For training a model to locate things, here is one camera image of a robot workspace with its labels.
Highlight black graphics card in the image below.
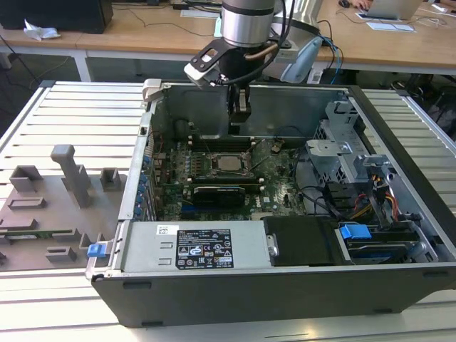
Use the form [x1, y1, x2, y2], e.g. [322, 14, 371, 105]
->
[192, 184, 247, 208]

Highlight silver CPU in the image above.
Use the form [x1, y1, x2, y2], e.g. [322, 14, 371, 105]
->
[217, 155, 244, 172]

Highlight blue cable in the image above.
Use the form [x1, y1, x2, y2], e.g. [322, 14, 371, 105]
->
[328, 35, 345, 74]

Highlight blue plastic case latch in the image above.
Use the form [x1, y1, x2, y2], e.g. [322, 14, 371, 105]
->
[87, 243, 108, 259]

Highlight silver laptop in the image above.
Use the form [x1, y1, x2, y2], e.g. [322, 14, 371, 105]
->
[365, 0, 423, 21]

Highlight black RAM slot row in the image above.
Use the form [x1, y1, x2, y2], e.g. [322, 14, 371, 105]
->
[187, 175, 265, 187]
[191, 134, 257, 151]

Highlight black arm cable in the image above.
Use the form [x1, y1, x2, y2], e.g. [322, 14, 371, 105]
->
[227, 0, 296, 86]

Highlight hard disk in blue carrier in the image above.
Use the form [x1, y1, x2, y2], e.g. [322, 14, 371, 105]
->
[334, 222, 420, 265]

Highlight silver case handle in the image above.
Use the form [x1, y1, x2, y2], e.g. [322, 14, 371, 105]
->
[141, 78, 165, 105]

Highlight black camera mounting bracket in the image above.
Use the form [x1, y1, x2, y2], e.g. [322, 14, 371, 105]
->
[190, 38, 232, 74]

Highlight metal socket cover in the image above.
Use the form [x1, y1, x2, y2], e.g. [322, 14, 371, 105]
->
[247, 140, 269, 171]

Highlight CPU socket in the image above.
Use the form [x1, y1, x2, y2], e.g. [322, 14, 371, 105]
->
[208, 151, 256, 179]

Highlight coloured power wire bundle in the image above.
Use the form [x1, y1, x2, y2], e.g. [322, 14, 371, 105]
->
[351, 170, 402, 222]

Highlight green RAM stick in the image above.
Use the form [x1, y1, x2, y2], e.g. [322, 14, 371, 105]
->
[0, 229, 74, 240]

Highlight black computer box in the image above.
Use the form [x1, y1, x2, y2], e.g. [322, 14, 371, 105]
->
[0, 0, 114, 35]

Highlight silver metal drive cage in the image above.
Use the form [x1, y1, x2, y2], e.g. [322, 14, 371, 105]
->
[304, 100, 395, 187]

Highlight silver power supply unit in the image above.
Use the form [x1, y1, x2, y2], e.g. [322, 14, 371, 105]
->
[120, 219, 274, 272]

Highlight white paper sheet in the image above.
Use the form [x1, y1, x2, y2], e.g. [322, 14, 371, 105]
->
[180, 9, 222, 18]

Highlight grey parts rack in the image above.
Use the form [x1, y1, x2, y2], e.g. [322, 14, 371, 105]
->
[0, 144, 129, 272]

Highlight black data wire bundle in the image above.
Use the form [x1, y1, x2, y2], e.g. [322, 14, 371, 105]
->
[295, 180, 354, 219]

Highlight green motherboard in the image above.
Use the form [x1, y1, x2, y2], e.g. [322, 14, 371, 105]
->
[151, 137, 311, 222]

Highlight crumpled white paper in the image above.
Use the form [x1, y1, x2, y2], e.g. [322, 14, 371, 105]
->
[23, 18, 61, 41]

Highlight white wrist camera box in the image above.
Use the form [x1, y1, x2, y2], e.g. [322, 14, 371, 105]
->
[183, 63, 219, 90]

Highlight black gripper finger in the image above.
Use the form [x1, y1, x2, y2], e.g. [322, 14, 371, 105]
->
[237, 86, 252, 124]
[227, 84, 240, 124]

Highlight wooden desk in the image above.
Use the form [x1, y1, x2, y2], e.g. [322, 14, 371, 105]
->
[0, 0, 456, 76]

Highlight black open PC case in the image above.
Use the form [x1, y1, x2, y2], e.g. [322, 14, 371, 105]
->
[84, 78, 456, 328]

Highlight white paper sheets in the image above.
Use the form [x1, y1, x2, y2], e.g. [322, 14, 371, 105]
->
[366, 21, 417, 33]

